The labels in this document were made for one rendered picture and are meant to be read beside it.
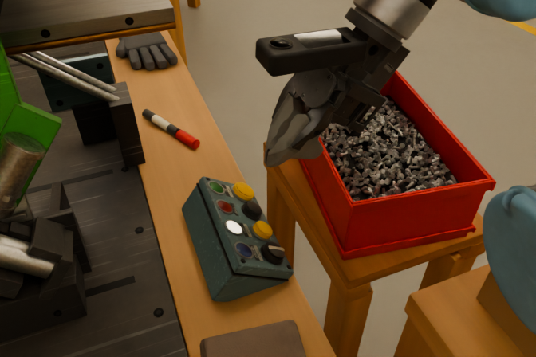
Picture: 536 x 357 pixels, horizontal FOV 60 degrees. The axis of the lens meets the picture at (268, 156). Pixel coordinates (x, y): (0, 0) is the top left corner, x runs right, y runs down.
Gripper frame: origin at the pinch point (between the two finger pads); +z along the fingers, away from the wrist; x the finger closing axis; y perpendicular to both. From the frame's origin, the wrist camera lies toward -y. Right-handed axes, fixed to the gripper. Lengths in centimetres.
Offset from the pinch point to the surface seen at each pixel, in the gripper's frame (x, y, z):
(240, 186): -0.1, -1.0, 5.3
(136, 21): 13.5, -17.5, -4.9
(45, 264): -6.4, -21.2, 16.1
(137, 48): 47.4, -4.5, 10.1
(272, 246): -10.6, -0.8, 5.2
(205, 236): -5.6, -5.5, 9.7
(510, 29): 172, 255, -59
